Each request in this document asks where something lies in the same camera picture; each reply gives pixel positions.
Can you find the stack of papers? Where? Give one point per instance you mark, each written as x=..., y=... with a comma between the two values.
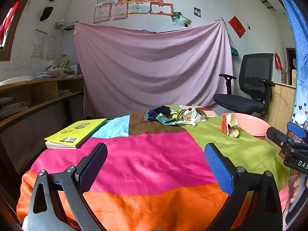
x=12, y=108

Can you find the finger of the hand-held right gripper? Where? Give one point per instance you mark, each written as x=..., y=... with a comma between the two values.
x=296, y=128
x=276, y=134

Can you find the red hanging ornament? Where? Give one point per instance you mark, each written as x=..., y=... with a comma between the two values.
x=278, y=61

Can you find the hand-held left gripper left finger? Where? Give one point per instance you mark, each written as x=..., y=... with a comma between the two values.
x=90, y=173

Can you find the pile of papers and bags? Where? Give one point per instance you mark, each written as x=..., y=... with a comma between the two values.
x=55, y=72

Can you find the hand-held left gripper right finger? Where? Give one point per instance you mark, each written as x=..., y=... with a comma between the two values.
x=217, y=170

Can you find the red white cloth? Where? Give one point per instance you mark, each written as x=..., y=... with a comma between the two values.
x=9, y=19

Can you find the wall calendar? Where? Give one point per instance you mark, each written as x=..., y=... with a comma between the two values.
x=38, y=43

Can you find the colourful patchwork blanket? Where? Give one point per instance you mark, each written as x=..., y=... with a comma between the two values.
x=149, y=158

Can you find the wooden shelf unit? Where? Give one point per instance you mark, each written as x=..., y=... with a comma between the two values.
x=45, y=86

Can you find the yellow book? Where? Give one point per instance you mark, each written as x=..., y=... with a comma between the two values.
x=77, y=130

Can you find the green photo prints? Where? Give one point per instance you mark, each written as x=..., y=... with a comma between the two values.
x=181, y=19

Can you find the pink plastic basin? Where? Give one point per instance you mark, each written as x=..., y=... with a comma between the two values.
x=252, y=125

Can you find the red paper decoration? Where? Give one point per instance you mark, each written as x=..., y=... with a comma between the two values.
x=237, y=26

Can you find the group of wall certificates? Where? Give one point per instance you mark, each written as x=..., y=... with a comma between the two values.
x=134, y=2

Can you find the dark blue wrapper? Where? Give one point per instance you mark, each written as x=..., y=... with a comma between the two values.
x=154, y=113

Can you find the black white photo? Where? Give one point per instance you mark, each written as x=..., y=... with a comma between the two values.
x=197, y=12

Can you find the black office chair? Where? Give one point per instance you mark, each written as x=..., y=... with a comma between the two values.
x=256, y=74

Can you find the green white wrapper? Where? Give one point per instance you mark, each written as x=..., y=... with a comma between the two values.
x=166, y=119

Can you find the red cream carton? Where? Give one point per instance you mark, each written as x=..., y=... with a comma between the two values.
x=228, y=125

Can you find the pink hanging sheet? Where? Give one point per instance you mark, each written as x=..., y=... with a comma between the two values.
x=154, y=72

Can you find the person's right hand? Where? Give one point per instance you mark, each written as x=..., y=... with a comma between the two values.
x=294, y=187

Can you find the wooden partition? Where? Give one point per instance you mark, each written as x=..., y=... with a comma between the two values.
x=281, y=103

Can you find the blue dotted curtain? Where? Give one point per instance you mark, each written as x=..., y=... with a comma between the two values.
x=299, y=41

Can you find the cream yellow wrapper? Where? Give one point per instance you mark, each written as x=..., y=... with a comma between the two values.
x=190, y=115

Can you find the black cap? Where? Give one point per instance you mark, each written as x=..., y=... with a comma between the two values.
x=46, y=13

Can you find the white plastic basin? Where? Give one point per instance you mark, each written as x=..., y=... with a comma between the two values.
x=14, y=80

